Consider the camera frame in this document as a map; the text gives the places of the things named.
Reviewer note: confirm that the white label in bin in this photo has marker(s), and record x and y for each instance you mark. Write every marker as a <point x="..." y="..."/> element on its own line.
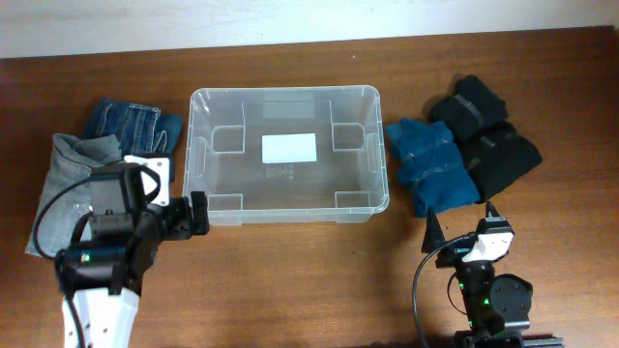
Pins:
<point x="289" y="148"/>

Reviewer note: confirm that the teal blue folded garment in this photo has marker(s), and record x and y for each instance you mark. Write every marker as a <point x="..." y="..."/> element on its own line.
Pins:
<point x="431" y="166"/>

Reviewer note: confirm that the black folded garment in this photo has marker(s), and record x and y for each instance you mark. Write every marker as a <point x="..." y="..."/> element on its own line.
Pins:
<point x="472" y="108"/>
<point x="496" y="157"/>

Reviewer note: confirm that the light blue jeans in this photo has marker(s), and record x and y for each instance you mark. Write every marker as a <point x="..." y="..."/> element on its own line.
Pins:
<point x="72" y="160"/>

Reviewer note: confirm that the clear plastic storage bin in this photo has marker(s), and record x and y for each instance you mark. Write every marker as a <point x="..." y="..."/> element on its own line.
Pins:
<point x="347" y="184"/>

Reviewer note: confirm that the dark blue jeans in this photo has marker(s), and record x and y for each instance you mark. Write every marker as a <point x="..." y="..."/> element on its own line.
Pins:
<point x="140" y="129"/>

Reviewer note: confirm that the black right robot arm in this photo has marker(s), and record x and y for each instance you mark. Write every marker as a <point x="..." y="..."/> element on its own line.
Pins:
<point x="496" y="306"/>

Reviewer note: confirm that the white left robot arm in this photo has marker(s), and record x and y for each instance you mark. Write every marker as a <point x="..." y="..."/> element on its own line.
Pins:
<point x="100" y="272"/>

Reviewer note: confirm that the black folded garment lower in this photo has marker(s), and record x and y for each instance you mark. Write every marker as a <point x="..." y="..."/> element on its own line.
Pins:
<point x="496" y="157"/>

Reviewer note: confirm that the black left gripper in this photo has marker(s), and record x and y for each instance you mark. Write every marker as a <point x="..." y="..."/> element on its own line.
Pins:
<point x="183" y="225"/>

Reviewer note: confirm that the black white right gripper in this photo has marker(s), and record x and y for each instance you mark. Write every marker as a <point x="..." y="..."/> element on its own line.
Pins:
<point x="432" y="238"/>

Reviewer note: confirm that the black folded garment upper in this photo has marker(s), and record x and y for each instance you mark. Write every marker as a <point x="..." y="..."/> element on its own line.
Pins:
<point x="472" y="108"/>

